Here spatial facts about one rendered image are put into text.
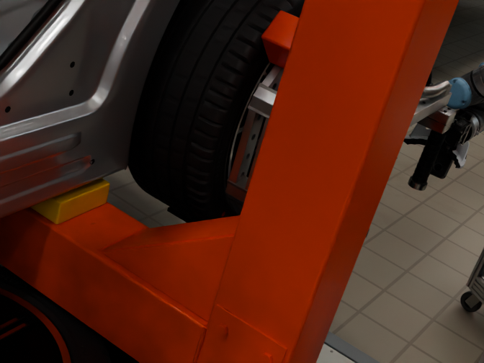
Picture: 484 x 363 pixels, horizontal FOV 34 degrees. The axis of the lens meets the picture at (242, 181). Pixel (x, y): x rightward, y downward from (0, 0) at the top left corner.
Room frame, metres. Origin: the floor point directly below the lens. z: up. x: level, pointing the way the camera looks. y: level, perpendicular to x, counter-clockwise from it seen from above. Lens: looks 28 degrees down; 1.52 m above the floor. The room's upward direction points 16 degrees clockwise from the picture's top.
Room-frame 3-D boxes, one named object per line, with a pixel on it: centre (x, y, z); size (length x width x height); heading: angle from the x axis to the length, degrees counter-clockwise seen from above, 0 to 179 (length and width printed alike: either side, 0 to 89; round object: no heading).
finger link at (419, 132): (1.80, -0.37, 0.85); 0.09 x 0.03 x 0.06; 118
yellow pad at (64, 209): (1.33, 0.34, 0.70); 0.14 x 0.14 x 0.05; 64
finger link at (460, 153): (1.74, -0.48, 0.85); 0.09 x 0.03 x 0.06; 10
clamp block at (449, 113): (1.74, -0.38, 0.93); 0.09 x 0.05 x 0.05; 64
